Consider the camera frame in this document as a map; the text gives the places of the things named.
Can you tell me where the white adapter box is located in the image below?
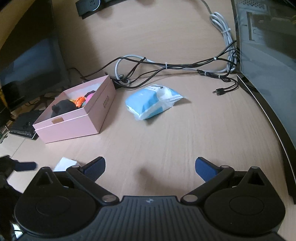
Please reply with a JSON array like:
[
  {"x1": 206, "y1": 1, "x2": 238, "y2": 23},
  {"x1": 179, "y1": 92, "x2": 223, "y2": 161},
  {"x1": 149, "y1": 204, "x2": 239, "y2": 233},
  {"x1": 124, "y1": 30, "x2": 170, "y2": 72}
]
[{"x1": 53, "y1": 157, "x2": 79, "y2": 172}]

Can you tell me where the black plush toy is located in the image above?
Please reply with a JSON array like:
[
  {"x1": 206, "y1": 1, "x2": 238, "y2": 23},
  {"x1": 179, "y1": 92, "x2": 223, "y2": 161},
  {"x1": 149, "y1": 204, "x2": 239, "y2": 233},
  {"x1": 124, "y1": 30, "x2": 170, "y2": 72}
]
[{"x1": 51, "y1": 99, "x2": 77, "y2": 118}]

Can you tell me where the orange plastic pumpkin toy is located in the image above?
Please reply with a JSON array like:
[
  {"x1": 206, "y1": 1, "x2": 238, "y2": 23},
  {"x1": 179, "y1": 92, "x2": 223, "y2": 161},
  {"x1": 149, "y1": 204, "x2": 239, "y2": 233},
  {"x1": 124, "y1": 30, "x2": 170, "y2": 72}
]
[{"x1": 69, "y1": 96, "x2": 86, "y2": 108}]

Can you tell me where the pink pig toy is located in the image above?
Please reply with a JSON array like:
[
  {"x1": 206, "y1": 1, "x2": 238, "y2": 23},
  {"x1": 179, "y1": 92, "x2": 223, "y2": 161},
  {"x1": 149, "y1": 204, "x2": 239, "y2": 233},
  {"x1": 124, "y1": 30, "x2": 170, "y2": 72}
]
[{"x1": 84, "y1": 90, "x2": 95, "y2": 103}]

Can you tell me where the black keyboard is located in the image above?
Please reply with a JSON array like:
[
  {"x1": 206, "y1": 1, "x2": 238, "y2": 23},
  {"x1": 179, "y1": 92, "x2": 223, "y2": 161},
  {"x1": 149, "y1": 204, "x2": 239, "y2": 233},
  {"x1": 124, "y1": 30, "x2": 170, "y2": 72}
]
[{"x1": 9, "y1": 110, "x2": 43, "y2": 140}]

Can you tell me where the pink cardboard box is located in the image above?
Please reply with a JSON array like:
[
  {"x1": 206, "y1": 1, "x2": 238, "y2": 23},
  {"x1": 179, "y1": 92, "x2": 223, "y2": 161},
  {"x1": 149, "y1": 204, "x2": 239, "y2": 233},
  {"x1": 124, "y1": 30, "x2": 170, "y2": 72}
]
[{"x1": 33, "y1": 75, "x2": 116, "y2": 143}]

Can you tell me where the black power plug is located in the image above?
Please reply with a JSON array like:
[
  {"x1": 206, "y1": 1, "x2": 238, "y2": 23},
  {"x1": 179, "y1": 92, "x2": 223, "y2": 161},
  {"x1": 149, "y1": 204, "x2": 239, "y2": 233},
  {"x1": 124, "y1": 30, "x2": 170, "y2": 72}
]
[{"x1": 213, "y1": 88, "x2": 225, "y2": 96}]

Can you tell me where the blue tissue pack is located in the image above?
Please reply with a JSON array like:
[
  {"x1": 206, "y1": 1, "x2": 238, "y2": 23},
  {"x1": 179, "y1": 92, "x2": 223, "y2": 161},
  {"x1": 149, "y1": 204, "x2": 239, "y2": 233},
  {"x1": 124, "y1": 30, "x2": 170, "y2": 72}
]
[{"x1": 125, "y1": 84, "x2": 184, "y2": 121}]

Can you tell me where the black monitor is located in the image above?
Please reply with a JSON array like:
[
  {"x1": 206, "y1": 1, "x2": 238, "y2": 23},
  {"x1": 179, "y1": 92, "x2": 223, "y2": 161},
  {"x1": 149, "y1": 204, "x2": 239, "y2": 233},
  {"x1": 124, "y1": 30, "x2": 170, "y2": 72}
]
[{"x1": 1, "y1": 1, "x2": 70, "y2": 109}]

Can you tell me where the computer case glass panel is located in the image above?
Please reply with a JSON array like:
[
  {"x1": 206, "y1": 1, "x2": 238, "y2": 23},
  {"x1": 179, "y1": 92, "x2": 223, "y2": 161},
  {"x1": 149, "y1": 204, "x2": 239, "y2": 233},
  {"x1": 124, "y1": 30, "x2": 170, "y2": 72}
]
[{"x1": 232, "y1": 1, "x2": 295, "y2": 198}]

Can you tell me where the black speaker device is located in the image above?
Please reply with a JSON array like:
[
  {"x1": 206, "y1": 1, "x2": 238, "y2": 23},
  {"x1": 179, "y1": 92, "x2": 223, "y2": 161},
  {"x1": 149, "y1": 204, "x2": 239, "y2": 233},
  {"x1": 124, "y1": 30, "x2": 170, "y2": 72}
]
[{"x1": 75, "y1": 0, "x2": 121, "y2": 16}]

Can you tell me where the black cable bundle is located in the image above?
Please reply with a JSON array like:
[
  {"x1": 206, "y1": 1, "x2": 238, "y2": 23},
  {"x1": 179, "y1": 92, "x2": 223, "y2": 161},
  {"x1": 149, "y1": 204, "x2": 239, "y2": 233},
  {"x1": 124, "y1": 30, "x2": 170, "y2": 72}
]
[{"x1": 68, "y1": 40, "x2": 240, "y2": 90}]

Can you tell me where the grey cable bundle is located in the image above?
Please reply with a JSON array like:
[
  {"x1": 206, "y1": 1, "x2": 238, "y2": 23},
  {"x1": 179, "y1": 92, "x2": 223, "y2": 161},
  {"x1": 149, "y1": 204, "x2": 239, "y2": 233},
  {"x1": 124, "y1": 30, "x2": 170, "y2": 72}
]
[{"x1": 114, "y1": 0, "x2": 239, "y2": 82}]

